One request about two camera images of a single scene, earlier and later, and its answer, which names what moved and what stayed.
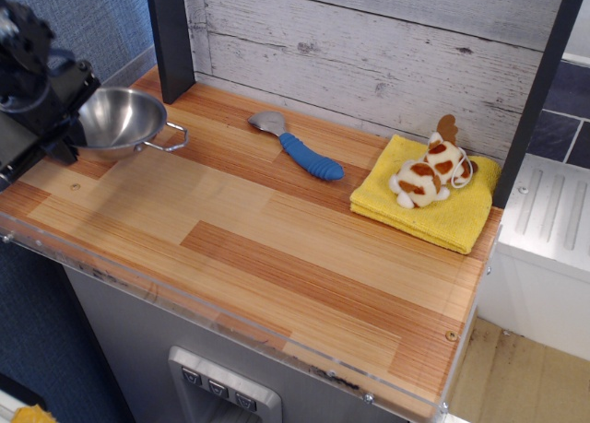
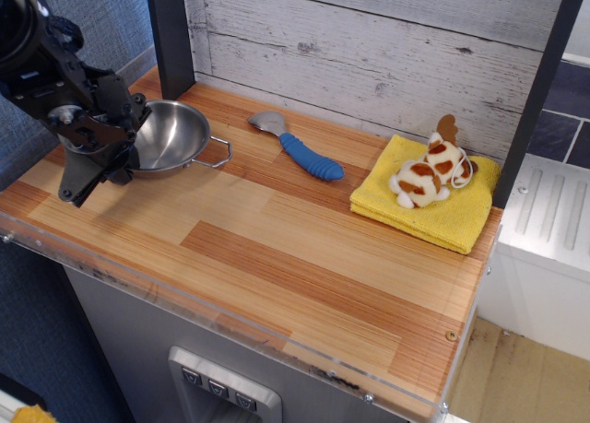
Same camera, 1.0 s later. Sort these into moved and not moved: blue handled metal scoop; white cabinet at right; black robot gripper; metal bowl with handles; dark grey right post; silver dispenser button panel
Moved: black robot gripper; metal bowl with handles
Not moved: dark grey right post; white cabinet at right; silver dispenser button panel; blue handled metal scoop
